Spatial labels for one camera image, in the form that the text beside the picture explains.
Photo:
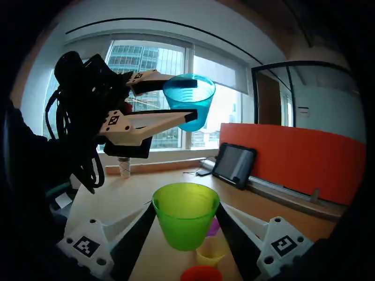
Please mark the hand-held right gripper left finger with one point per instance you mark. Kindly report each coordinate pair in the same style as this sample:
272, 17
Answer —
96, 234

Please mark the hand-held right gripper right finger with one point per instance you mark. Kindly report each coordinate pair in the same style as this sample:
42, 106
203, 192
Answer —
278, 234

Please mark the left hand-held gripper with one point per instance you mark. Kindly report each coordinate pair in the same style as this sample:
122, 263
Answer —
88, 93

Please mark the blue plastic cup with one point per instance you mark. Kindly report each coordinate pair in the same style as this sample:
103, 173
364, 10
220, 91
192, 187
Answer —
190, 99

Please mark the green plastic cup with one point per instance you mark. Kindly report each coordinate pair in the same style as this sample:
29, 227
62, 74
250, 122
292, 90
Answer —
186, 222

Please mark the person's left forearm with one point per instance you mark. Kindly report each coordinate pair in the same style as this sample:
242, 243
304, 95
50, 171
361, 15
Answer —
32, 146

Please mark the purple plastic cup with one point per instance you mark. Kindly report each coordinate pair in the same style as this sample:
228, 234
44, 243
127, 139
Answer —
214, 228

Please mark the yellow plastic cup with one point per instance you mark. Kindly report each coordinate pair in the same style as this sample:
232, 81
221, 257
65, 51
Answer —
212, 251

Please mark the patterned white paper cup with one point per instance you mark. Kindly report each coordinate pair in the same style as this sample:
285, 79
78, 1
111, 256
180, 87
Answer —
124, 167

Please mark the red desk screen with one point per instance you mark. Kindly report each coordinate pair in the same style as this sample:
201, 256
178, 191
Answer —
293, 158

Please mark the tablet in black case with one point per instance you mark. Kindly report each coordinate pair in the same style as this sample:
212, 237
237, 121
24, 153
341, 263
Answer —
234, 165

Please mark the red plastic cup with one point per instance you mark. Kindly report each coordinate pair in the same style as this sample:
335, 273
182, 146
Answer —
201, 274

